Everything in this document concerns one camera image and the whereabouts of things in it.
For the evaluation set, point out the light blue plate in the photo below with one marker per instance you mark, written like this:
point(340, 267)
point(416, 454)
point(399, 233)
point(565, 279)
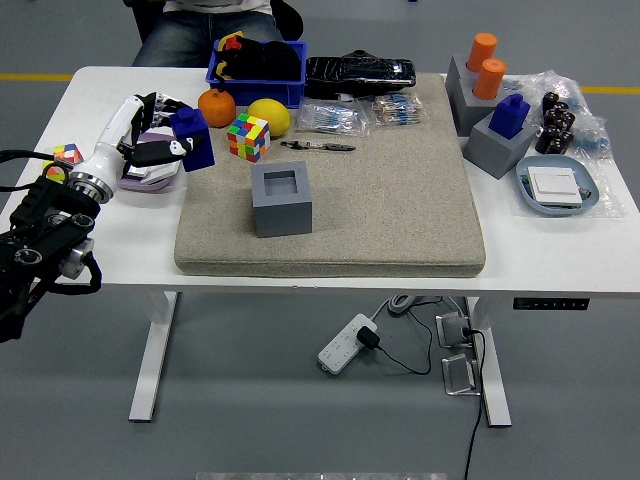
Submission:
point(550, 210)

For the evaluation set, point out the grey cube seal holder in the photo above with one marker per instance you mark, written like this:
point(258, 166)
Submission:
point(492, 152)
point(282, 217)

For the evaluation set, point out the flat clear plastic bag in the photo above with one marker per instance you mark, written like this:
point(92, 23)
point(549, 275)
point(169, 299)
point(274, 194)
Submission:
point(610, 205)

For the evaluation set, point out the yellow lemon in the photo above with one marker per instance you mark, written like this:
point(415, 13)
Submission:
point(272, 117)

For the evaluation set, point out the blue seal with square knob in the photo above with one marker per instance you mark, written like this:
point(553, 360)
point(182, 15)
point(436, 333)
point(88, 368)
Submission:
point(507, 120)

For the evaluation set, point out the green circuit board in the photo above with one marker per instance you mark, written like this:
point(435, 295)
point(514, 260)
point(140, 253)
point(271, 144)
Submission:
point(524, 181)

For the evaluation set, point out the clear bag with blue parts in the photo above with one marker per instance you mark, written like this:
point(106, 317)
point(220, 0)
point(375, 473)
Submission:
point(590, 125)

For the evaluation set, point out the yellow red tool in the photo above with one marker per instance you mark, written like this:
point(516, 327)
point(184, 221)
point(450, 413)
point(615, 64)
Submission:
point(231, 42)

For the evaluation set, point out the blue seal with round knob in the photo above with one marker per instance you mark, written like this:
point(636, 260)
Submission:
point(196, 125)

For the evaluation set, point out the pastel colourful puzzle cube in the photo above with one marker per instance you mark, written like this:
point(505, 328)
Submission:
point(67, 152)

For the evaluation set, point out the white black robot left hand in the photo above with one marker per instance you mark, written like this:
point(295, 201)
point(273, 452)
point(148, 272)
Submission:
point(112, 130)

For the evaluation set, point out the white power strip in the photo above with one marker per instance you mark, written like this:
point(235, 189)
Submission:
point(340, 347)

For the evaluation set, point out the white wall switch panel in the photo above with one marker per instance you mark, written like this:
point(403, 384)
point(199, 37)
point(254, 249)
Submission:
point(555, 186)

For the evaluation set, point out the white table leg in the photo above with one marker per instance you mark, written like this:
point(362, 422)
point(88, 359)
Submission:
point(150, 360)
point(497, 390)

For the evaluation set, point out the beige fabric mat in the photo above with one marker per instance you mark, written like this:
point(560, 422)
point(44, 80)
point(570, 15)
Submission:
point(375, 210)

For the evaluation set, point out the orange cylinder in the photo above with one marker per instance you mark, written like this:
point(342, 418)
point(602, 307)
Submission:
point(482, 50)
point(490, 80)

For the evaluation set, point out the black wrapped keyboard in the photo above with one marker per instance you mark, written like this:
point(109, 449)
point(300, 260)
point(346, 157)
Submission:
point(360, 75)

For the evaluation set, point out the orange fruit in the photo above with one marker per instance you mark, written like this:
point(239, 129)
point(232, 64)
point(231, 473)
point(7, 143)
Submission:
point(216, 109)

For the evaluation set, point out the black slim hand tool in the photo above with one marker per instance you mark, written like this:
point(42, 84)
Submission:
point(330, 146)

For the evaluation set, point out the purple plate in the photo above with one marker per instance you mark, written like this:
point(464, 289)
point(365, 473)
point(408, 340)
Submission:
point(150, 136)

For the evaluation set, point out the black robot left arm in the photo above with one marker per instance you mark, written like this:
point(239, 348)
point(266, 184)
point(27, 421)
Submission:
point(45, 205)

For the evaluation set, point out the tall grey double holder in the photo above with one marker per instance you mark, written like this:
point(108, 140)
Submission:
point(462, 100)

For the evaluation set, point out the blue plastic bin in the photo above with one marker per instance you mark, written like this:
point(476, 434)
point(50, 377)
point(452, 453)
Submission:
point(270, 92)

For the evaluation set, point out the bag of brown resistors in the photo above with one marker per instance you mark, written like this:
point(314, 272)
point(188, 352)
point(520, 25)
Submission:
point(400, 110)

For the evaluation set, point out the bright colourful puzzle cube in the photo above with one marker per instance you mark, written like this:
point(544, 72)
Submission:
point(248, 137)

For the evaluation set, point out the person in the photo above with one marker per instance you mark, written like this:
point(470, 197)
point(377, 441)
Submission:
point(190, 35)

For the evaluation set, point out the metal bracket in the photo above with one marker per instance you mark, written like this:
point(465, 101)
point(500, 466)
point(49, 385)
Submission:
point(452, 330)
point(457, 375)

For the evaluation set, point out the black table control panel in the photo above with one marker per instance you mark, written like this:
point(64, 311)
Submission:
point(550, 304)

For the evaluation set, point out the bag of blue resistors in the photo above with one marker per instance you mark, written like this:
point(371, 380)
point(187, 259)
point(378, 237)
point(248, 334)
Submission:
point(330, 120)

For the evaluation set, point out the black capacitor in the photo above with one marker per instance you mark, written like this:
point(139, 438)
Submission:
point(551, 99)
point(565, 141)
point(549, 136)
point(551, 119)
point(561, 109)
point(567, 121)

